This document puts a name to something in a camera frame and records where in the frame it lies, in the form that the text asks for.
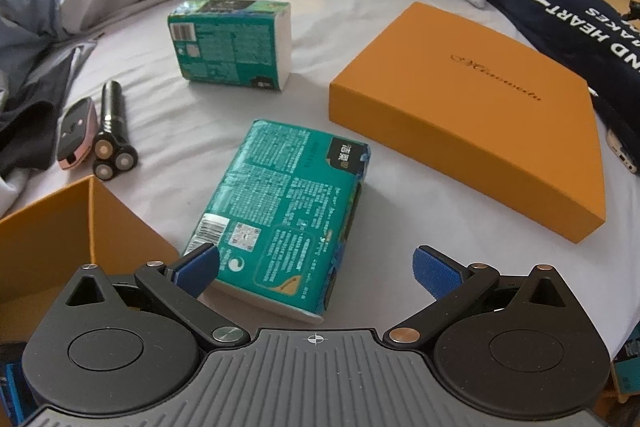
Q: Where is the blue and black packet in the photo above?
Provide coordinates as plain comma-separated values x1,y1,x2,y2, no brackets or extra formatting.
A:
0,342,32,426

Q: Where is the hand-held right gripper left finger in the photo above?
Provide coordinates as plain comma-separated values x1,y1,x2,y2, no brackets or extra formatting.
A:
50,243,251,351

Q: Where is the blue carton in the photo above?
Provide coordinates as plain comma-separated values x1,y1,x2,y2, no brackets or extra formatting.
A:
612,326,640,406

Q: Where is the navy printed cloth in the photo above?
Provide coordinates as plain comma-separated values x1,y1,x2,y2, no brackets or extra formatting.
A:
470,0,640,148

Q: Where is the orange box lid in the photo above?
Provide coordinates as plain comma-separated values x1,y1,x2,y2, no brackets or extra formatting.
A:
328,2,607,246

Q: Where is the white bed sheet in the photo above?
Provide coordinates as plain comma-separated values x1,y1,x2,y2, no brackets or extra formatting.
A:
0,0,640,358

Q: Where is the green tissue pack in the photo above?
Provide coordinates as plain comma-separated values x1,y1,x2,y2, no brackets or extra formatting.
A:
166,0,292,92
180,119,372,327

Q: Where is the pink black computer mouse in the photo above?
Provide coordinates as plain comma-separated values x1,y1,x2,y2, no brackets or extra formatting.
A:
56,97,98,171

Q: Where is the dark grey cloth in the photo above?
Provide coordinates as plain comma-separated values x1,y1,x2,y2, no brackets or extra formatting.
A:
0,38,99,180

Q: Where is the orange box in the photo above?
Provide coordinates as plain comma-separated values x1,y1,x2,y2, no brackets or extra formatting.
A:
0,175,181,344

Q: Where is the phone at right edge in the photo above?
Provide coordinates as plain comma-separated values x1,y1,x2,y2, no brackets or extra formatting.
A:
606,129,640,176

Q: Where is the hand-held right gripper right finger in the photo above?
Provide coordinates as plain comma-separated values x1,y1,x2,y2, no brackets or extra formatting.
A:
382,246,582,351

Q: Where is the black electric shaver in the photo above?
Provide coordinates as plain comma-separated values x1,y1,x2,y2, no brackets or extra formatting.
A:
92,95,138,182

